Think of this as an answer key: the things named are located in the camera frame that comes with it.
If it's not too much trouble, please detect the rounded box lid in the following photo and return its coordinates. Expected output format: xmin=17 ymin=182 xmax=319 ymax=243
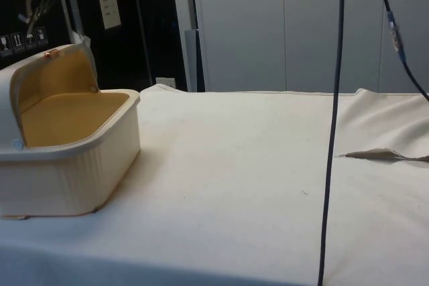
xmin=0 ymin=44 xmax=99 ymax=153

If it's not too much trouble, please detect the black cabinet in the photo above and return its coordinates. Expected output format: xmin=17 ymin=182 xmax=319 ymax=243
xmin=0 ymin=0 xmax=188 ymax=93

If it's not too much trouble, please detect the cream box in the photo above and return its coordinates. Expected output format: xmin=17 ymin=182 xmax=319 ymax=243
xmin=0 ymin=88 xmax=141 ymax=221

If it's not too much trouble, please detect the pale locker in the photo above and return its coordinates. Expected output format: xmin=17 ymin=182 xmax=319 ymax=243
xmin=170 ymin=0 xmax=286 ymax=94
xmin=284 ymin=0 xmax=429 ymax=95

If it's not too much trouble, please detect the black cable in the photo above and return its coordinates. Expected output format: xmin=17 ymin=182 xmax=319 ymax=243
xmin=317 ymin=0 xmax=348 ymax=286
xmin=373 ymin=0 xmax=429 ymax=102

